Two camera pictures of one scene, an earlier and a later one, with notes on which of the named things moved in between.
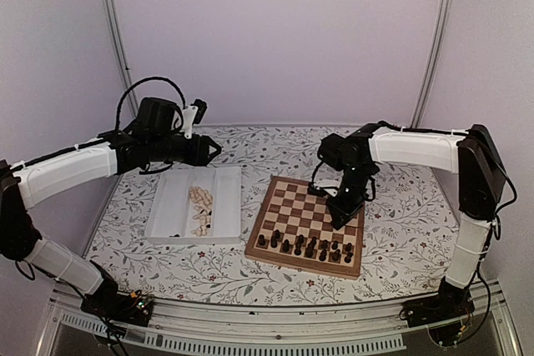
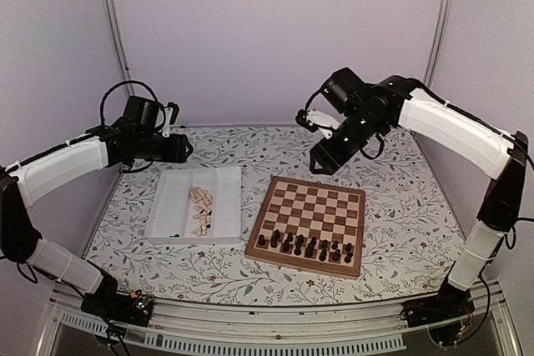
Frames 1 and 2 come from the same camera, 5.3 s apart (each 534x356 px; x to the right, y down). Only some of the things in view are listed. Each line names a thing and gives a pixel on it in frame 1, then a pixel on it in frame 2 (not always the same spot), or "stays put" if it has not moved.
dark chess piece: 297,251 stays put
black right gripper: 341,211 -> 329,160
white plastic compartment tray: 171,216 stays put
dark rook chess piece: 348,258 stays put
